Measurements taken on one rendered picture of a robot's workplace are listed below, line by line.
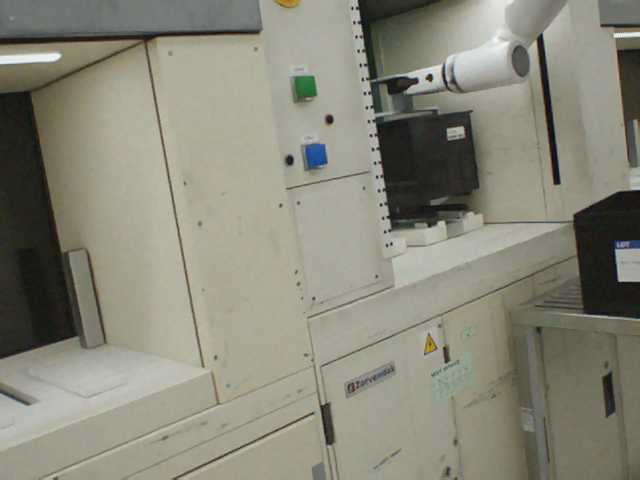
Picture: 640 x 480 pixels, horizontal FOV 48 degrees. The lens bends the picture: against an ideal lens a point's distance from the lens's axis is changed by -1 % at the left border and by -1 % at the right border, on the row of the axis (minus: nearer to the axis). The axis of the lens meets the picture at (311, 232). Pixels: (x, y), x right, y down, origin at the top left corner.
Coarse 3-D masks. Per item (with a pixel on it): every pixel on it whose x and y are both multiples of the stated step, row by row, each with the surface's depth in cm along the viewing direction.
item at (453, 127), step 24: (408, 96) 162; (408, 120) 150; (432, 120) 155; (456, 120) 160; (384, 144) 156; (408, 144) 151; (432, 144) 155; (456, 144) 160; (384, 168) 157; (408, 168) 152; (432, 168) 154; (456, 168) 160; (408, 192) 153; (432, 192) 155; (456, 192) 160; (408, 216) 161; (432, 216) 156
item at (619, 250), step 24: (624, 192) 143; (576, 216) 123; (600, 216) 120; (624, 216) 118; (576, 240) 124; (600, 240) 121; (624, 240) 118; (600, 264) 122; (624, 264) 119; (600, 288) 122; (624, 288) 120; (600, 312) 123; (624, 312) 121
